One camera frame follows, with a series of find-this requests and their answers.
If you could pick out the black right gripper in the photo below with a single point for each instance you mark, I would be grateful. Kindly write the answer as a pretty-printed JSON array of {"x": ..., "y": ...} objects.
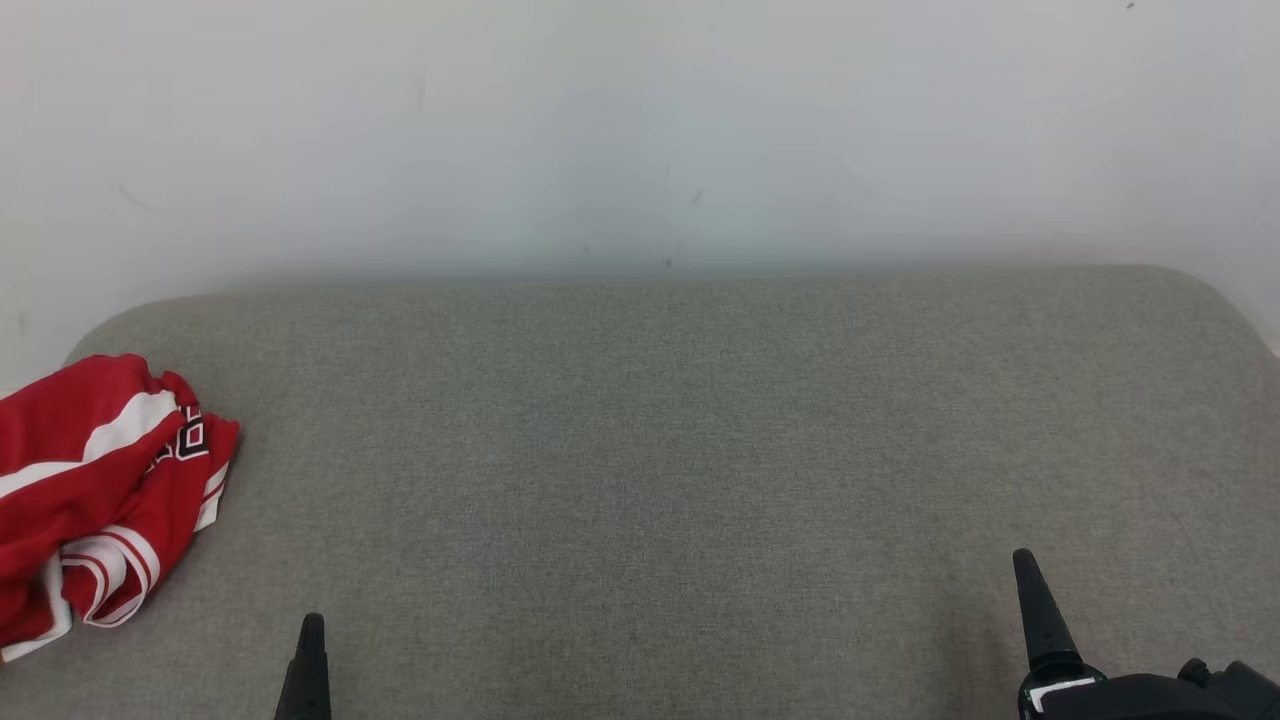
[{"x": 1120, "y": 700}]

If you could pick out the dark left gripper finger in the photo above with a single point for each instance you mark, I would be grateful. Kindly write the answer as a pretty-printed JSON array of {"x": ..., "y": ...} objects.
[{"x": 308, "y": 680}]

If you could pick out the red Bulls jersey white trim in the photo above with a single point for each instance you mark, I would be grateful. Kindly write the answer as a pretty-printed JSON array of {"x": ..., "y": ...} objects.
[{"x": 150, "y": 520}]

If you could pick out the red shorts white stripe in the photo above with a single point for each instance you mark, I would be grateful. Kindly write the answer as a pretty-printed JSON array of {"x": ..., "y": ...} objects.
[{"x": 70, "y": 420}]

